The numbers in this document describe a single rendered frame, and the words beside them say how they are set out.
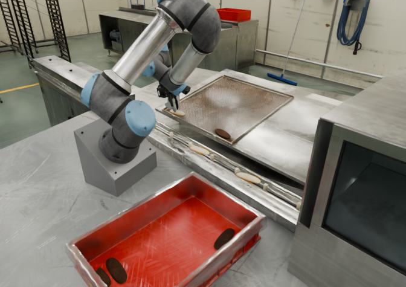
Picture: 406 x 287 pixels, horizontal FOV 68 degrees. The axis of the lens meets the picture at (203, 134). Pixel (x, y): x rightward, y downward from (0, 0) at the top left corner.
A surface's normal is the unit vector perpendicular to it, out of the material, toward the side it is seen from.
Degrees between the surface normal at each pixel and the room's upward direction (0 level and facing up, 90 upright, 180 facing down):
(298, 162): 10
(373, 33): 90
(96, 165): 90
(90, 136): 40
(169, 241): 0
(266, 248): 0
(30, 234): 0
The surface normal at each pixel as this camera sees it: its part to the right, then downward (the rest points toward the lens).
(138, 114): 0.65, -0.42
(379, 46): -0.72, 0.33
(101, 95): 0.09, 0.11
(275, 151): -0.12, -0.80
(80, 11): 0.69, 0.35
